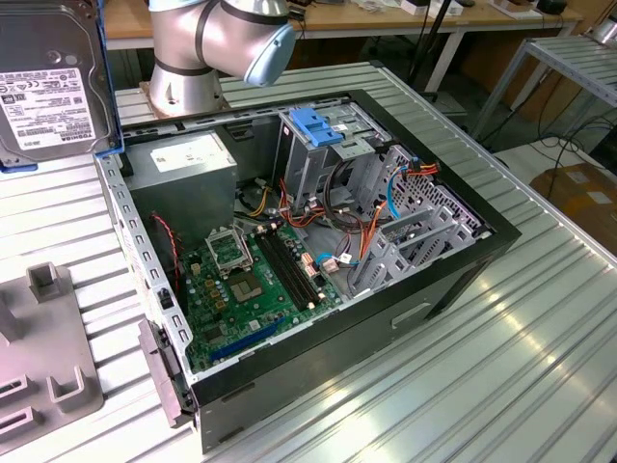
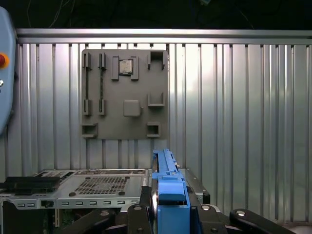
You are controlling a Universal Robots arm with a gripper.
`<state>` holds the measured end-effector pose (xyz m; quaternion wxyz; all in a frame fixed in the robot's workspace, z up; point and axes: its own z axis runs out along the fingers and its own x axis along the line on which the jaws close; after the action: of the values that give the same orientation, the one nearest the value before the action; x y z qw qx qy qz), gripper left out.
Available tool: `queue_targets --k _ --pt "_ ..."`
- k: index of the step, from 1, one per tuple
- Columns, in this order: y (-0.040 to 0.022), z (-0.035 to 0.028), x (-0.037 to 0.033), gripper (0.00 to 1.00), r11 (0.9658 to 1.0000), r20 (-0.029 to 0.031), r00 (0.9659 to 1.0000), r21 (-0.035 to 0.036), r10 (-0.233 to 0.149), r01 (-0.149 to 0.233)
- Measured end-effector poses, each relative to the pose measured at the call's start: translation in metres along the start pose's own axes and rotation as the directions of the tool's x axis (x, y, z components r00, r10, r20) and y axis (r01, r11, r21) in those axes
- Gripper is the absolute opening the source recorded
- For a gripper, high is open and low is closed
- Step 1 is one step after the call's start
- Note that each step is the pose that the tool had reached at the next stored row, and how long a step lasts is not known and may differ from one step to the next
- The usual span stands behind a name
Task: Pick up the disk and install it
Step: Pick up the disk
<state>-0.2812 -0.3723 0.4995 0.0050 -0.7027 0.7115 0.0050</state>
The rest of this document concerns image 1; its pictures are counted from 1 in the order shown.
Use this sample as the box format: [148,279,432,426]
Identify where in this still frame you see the grey parts rack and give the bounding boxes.
[0,262,105,459]

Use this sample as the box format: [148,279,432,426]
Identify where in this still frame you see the metal slat side table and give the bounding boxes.
[474,36,617,141]

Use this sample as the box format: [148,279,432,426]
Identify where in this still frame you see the pale blue labelled wire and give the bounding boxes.
[320,250,362,275]

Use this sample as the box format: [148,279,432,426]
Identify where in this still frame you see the grey metal disk bay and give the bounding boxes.
[349,143,494,296]

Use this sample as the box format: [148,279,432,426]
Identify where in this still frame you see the black RAM slot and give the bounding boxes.
[261,229,315,308]
[267,227,321,303]
[255,230,309,311]
[273,225,328,299]

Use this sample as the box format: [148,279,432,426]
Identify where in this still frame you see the grey metal drive cage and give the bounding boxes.
[277,103,389,211]

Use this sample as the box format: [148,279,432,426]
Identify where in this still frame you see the yellow black supply wires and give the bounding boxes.
[238,180,272,218]

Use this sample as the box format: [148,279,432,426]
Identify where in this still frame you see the red black fan wire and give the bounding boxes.
[150,211,184,296]

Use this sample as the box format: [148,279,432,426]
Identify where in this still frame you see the brown cardboard box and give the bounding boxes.
[529,162,617,232]

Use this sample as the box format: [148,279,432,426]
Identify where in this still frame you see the silver metal cylinder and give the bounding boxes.
[590,16,617,44]

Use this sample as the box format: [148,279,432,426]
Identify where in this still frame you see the green motherboard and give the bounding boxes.
[180,224,346,372]

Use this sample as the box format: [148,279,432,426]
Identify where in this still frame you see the red orange wire bundle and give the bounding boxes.
[278,177,332,232]

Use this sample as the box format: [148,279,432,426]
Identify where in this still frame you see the black open PC case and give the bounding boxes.
[94,89,524,454]

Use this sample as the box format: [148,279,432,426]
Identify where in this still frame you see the hard disk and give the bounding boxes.
[0,0,124,174]

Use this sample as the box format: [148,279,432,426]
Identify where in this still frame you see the blue data wire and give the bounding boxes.
[387,161,416,222]

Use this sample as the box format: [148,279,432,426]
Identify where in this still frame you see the grey power supply unit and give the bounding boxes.
[120,129,240,247]

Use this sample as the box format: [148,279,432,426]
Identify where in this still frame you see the blue expansion slot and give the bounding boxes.
[209,315,285,363]

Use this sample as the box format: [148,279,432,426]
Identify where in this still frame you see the orange red yellow power wire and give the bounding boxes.
[359,161,443,274]

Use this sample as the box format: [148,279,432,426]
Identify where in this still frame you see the black hanging cable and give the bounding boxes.
[409,0,455,93]

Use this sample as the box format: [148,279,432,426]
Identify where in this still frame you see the black sleeved cable bundle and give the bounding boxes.
[323,158,368,233]

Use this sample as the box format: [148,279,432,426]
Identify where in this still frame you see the grey plastic case bezel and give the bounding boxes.
[137,317,195,428]

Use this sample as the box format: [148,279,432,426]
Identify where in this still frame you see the metal socket cover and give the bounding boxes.
[205,230,253,279]

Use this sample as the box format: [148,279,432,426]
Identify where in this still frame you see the wooden desk with white legs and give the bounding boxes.
[288,0,584,93]

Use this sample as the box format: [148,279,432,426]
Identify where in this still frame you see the blue plastic drive latch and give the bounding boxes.
[291,108,346,149]

